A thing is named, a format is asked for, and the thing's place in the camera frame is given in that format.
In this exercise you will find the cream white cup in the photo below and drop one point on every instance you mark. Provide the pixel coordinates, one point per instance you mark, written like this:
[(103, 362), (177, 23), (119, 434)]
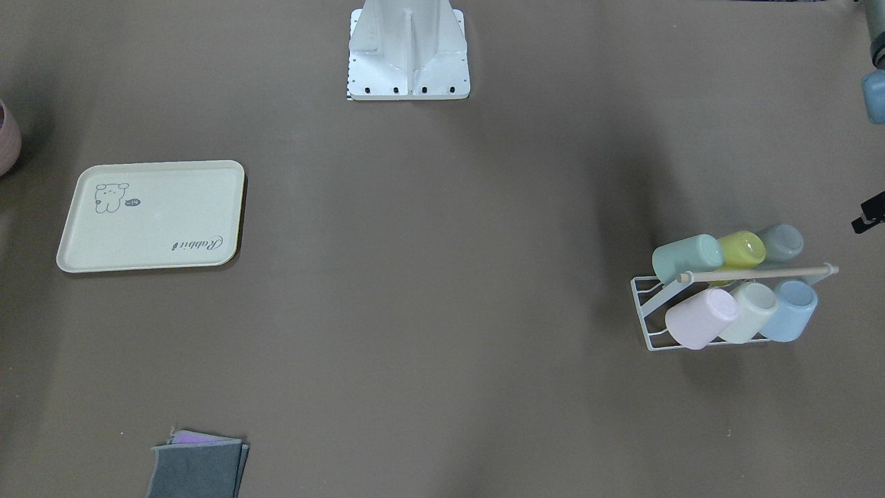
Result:
[(757, 304)]

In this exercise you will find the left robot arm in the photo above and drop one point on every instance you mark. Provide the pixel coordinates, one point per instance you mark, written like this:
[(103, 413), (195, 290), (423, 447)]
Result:
[(873, 84)]

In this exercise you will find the pink cup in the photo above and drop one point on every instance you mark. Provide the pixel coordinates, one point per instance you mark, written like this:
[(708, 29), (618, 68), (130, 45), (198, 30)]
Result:
[(696, 321)]

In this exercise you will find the cream rabbit print tray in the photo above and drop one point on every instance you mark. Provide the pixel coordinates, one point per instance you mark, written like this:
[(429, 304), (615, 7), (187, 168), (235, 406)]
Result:
[(153, 215)]

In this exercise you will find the pink ice bowl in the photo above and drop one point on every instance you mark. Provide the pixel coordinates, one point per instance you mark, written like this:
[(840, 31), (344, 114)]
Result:
[(11, 139)]

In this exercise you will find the light blue cup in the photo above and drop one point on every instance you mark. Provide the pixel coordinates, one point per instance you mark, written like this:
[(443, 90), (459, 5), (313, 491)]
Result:
[(796, 303)]

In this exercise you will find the grey cup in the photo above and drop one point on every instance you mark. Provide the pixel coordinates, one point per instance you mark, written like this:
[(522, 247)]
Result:
[(783, 242)]

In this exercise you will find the folded grey cloth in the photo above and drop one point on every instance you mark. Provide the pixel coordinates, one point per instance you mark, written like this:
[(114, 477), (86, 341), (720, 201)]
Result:
[(194, 464)]

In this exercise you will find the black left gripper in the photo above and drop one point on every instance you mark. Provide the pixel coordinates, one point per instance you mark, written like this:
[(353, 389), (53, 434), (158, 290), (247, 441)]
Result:
[(871, 214)]

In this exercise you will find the white wire cup rack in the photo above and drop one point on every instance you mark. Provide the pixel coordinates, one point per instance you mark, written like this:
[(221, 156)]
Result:
[(652, 299)]

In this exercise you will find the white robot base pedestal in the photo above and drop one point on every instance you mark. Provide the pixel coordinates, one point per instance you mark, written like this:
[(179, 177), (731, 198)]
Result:
[(407, 50)]

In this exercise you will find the yellow cup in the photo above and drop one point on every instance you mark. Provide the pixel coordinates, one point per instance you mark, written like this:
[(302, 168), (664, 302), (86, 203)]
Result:
[(741, 250)]

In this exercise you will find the green cup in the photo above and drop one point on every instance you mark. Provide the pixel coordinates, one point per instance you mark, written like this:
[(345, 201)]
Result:
[(700, 253)]

